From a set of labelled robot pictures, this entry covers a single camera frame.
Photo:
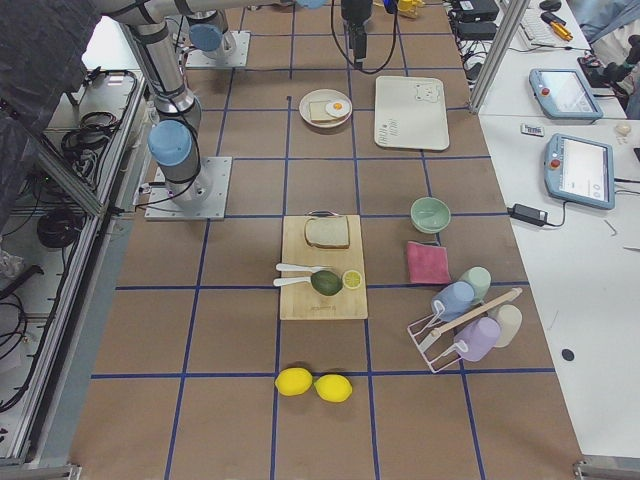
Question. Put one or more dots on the yellow lemon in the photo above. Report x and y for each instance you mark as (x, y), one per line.
(333, 388)
(293, 381)

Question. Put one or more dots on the green mug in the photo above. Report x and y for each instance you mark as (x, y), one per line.
(479, 278)

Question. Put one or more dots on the yellow lemon right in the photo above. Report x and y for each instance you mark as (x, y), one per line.
(333, 388)

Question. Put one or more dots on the pink cloth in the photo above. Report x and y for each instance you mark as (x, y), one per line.
(427, 264)

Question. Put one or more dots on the lower teach pendant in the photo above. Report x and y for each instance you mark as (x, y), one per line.
(580, 171)

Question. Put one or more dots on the yellow lemon left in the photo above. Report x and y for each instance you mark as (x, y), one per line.
(293, 381)

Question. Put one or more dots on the bread slice on plate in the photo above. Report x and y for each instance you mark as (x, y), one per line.
(317, 112)

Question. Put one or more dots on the green bowl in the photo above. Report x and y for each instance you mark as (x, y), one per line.
(430, 215)

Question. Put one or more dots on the cream bear tray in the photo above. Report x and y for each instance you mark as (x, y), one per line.
(410, 113)

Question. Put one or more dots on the white wire cup rack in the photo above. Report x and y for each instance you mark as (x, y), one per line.
(434, 339)

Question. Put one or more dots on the blue mug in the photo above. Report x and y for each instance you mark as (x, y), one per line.
(452, 301)

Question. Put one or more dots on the white round plate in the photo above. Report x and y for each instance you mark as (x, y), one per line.
(323, 95)

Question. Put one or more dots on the fried egg toy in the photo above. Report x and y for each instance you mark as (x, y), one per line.
(337, 108)

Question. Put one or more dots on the cream mug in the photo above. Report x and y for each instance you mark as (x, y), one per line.
(509, 318)

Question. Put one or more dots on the green avocado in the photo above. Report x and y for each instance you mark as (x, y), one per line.
(326, 283)

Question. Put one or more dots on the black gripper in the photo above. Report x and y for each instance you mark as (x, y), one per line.
(357, 11)

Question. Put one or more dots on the black power adapter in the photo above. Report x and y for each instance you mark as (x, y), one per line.
(527, 214)

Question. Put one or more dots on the lemon half slice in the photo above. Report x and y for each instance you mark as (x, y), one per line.
(352, 279)

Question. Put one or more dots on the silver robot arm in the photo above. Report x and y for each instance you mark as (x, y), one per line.
(205, 25)
(173, 143)

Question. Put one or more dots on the teach pendant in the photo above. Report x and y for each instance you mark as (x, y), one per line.
(580, 171)
(564, 94)

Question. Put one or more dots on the aluminium frame post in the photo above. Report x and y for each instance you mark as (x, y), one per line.
(505, 32)

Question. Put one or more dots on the white bread slice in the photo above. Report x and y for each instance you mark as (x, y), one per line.
(327, 232)

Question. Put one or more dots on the wooden cutting board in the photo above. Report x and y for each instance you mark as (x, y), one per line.
(300, 301)

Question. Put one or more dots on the upper teach pendant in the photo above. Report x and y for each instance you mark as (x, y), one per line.
(564, 94)

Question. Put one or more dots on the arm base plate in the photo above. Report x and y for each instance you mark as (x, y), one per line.
(206, 198)
(222, 51)

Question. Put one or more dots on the purple mug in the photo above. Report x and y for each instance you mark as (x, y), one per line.
(474, 341)

